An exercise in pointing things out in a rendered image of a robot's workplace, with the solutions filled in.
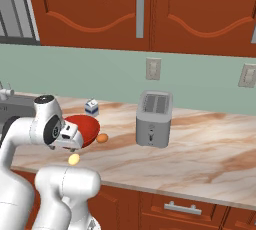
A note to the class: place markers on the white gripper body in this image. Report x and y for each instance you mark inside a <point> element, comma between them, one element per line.
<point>71,142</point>

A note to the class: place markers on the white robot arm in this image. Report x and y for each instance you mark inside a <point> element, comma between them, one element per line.
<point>15,187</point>

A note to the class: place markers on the red bowl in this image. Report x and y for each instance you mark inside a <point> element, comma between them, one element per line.
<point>87,127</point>

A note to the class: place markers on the white and blue milk carton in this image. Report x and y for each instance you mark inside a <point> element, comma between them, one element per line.
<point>91,108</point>

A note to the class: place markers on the grey sink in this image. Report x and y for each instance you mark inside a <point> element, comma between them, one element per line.
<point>16,109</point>

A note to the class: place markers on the pale yellow egg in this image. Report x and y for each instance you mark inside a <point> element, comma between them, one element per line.
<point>74,159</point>

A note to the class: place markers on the brown egg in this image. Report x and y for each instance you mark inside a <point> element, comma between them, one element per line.
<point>102,138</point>

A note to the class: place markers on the red-brown base cupboard door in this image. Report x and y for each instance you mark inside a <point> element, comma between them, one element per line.
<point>115,209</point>

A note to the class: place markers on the silver tap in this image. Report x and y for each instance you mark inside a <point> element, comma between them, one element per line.
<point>6,91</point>

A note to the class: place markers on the grey toaster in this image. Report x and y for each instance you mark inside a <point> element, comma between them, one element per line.
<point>153,124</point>

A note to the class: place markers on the red-brown drawer front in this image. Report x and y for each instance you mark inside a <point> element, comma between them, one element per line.
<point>241,220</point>
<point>186,219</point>

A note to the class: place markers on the grey wall socket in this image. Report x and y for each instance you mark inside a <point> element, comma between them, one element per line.
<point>248,75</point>
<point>153,68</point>

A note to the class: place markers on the red-brown wall cupboard door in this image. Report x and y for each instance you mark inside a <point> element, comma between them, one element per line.
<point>203,10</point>
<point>90,7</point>

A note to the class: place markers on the grey window frame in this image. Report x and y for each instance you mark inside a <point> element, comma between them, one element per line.
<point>15,7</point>

